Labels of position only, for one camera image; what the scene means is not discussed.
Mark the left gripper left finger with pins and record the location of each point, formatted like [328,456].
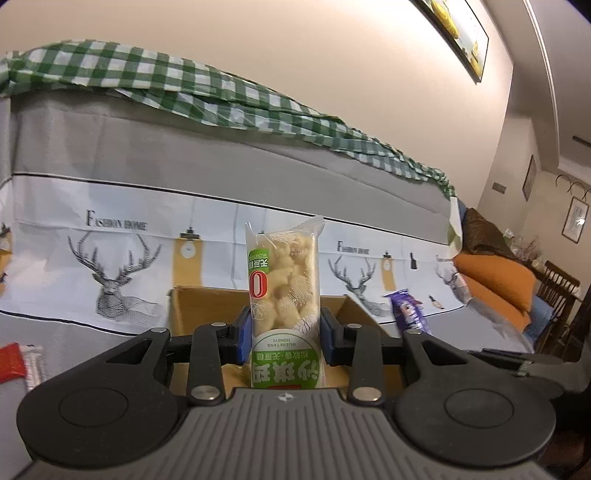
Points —
[214,345]

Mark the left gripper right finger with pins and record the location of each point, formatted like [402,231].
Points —
[358,347]

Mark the green white rice cracker pack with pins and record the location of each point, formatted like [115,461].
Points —
[283,267]

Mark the purple Alpenliebe candy bar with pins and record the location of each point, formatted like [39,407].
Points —
[407,312]

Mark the red snack packet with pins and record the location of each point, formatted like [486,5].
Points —
[11,363]

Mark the brown cardboard box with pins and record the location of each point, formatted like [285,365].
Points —
[276,355]

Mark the wooden dining chair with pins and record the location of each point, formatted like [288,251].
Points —
[558,289]

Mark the orange cushion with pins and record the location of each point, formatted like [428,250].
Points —
[504,285]

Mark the small framed picture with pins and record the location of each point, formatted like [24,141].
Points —
[575,220]

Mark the brown blanket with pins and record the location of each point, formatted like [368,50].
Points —
[482,237]

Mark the grey deer print sofa cover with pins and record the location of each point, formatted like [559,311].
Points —
[111,205]

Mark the clear silver stick packet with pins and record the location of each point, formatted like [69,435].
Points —
[33,358]

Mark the green checkered cloth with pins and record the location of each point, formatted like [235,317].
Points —
[202,94]

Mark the framed wall painting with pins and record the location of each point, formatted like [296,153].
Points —
[460,27]

